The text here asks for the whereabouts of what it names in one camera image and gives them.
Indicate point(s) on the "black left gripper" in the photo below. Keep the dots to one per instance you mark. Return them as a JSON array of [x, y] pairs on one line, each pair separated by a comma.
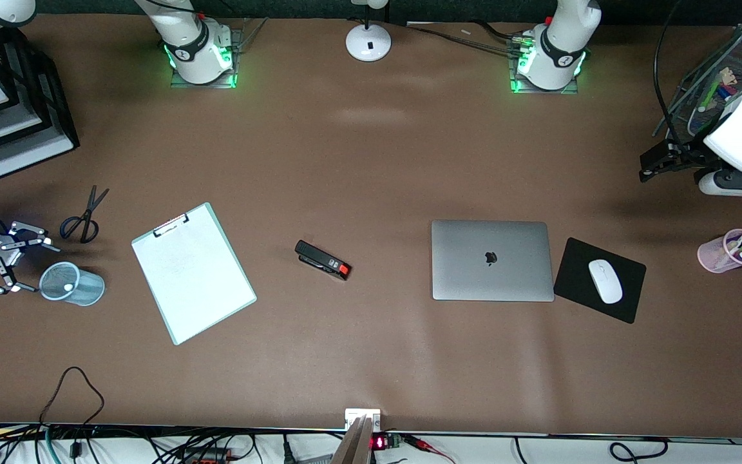
[[692, 157]]

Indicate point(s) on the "silver laptop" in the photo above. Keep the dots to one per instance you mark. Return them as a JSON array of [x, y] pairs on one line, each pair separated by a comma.
[[513, 270]]

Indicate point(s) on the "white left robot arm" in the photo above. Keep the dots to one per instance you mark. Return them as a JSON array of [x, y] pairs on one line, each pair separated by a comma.
[[558, 45]]

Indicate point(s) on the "blue mesh pen cup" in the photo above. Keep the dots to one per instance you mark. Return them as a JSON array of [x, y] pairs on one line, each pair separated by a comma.
[[87, 290]]

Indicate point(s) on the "green pen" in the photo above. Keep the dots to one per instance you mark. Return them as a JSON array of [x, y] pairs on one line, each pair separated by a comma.
[[710, 95]]

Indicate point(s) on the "black scissors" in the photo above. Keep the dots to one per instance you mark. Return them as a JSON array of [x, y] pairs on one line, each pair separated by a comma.
[[87, 216]]

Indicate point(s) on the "pink mesh pen cup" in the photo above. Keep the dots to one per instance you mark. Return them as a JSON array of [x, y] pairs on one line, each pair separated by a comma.
[[713, 254]]

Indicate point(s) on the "white computer mouse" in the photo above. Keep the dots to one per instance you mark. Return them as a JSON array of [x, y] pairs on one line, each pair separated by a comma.
[[605, 281]]

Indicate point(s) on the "black mouse pad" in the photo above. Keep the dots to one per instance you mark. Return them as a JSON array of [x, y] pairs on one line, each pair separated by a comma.
[[577, 277]]

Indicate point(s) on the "black stacked paper tray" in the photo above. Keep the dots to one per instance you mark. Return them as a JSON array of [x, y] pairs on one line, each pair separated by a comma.
[[49, 96]]

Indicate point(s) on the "light green clipboard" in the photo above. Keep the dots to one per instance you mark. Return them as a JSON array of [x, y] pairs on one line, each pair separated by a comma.
[[168, 325]]

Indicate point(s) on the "white clipboard paper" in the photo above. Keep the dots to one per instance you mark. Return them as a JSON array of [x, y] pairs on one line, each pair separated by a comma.
[[197, 277]]

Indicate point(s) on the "black stapler with red end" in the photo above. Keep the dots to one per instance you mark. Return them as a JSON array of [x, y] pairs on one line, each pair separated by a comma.
[[319, 258]]

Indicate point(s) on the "white round-base stand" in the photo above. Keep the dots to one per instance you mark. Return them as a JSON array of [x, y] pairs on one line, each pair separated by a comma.
[[368, 42]]

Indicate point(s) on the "red display circuit board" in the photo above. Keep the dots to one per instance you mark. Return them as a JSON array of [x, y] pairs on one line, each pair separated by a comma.
[[385, 442]]

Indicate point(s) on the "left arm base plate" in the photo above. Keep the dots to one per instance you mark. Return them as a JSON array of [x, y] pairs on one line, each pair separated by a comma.
[[542, 90]]

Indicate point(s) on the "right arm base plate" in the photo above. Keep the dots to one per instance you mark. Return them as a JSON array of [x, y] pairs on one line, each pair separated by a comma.
[[237, 45]]

